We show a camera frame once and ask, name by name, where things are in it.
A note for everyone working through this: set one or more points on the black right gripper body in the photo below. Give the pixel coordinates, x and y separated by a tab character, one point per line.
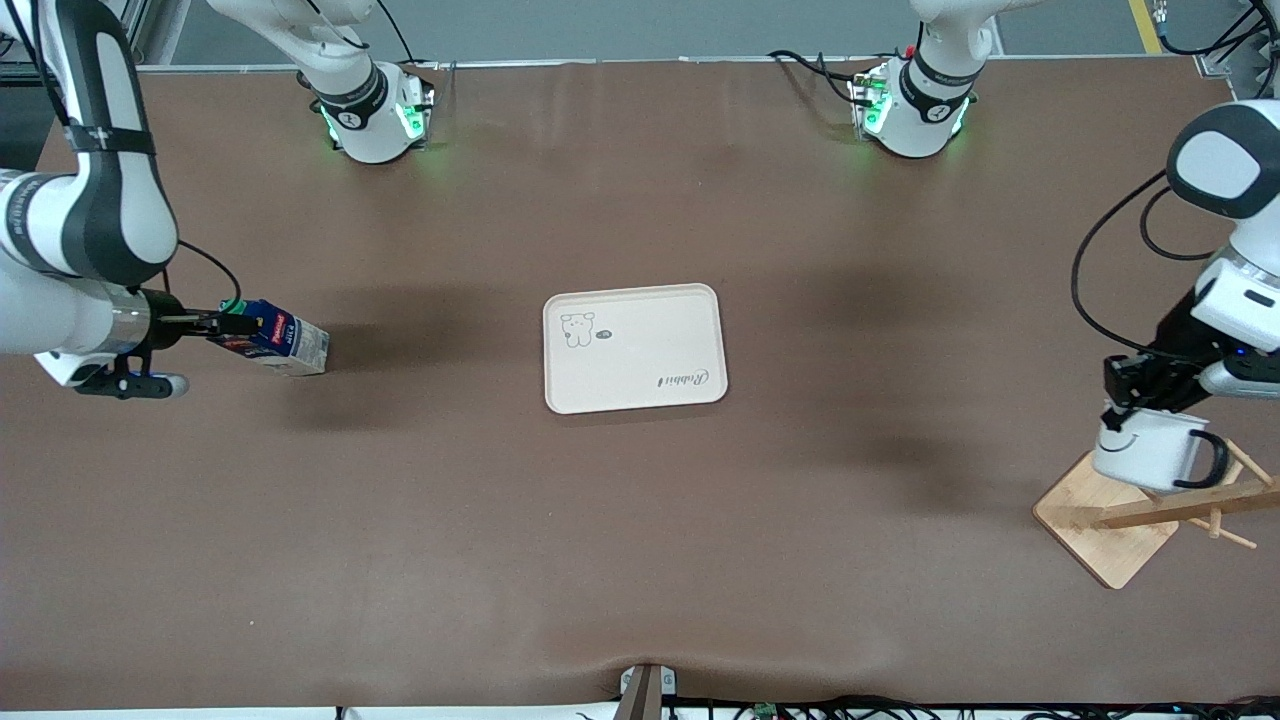
164	319

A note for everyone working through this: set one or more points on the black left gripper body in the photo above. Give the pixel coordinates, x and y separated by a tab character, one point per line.
1166	352

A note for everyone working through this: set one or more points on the blue milk carton green cap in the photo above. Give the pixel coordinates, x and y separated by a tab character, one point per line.
295	345

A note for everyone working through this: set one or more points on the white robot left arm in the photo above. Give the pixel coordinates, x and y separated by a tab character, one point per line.
925	122

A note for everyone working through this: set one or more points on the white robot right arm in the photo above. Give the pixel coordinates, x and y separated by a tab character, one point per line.
100	200

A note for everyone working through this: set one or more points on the cream tray with bear print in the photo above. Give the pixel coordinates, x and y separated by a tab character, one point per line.
640	350

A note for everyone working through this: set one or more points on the wooden mug tree stand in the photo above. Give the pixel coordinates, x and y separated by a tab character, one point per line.
1100	525

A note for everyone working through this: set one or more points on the aluminium frame profile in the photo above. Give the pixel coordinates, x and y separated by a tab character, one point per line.
1235	50
145	35

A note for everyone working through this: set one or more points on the metal table clamp bracket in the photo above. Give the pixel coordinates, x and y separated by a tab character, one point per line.
645	690

